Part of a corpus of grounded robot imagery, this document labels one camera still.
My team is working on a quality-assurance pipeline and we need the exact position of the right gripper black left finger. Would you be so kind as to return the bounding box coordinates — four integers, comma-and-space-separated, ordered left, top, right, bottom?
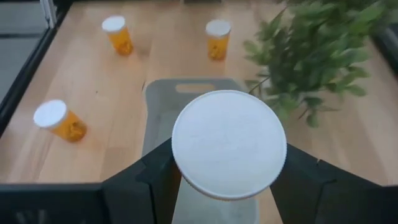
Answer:
101, 138, 183, 224

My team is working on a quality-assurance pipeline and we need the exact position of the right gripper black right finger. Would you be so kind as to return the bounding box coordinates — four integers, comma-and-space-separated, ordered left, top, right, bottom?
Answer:
269, 143, 384, 224

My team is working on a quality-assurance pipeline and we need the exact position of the orange pill bottle white cap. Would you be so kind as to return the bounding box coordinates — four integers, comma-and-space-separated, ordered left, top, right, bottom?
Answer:
171, 89, 287, 201
33, 99, 88, 143
101, 15, 134, 57
205, 19, 232, 62

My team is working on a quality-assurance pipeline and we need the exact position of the translucent grey plastic basket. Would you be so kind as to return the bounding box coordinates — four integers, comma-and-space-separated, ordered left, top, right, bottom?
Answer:
142, 78, 261, 224

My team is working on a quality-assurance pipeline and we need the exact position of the green artificial leafy plant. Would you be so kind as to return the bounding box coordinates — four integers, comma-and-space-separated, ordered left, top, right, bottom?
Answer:
242, 0, 398, 128

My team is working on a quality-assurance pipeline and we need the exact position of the silver aluminium extrusion post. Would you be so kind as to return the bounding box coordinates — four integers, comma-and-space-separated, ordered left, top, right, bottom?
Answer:
39, 0, 58, 29

